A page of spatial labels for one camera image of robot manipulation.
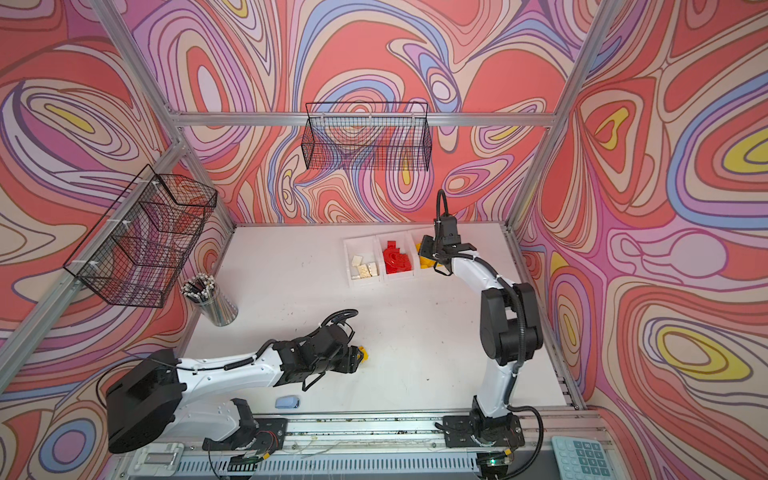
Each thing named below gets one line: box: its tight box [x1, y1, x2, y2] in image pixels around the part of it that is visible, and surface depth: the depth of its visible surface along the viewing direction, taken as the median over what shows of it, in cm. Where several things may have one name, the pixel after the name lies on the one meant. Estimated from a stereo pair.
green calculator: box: [551, 436, 615, 480], surface depth 70 cm
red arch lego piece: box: [383, 240, 412, 274], surface depth 105 cm
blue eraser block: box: [275, 396, 300, 409], surface depth 79 cm
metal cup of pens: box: [180, 273, 239, 327], surface depth 84 cm
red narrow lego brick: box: [384, 240, 401, 255], surface depth 110 cm
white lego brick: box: [358, 264, 373, 279], surface depth 106 cm
